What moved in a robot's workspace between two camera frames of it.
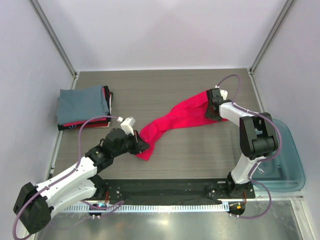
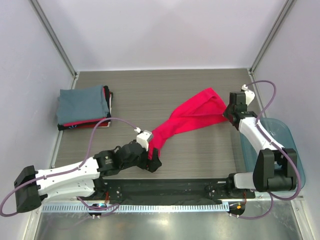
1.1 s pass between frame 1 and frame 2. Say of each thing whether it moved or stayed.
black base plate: stayed
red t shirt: moved
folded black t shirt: stayed
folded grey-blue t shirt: stayed
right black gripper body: moved
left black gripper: moved
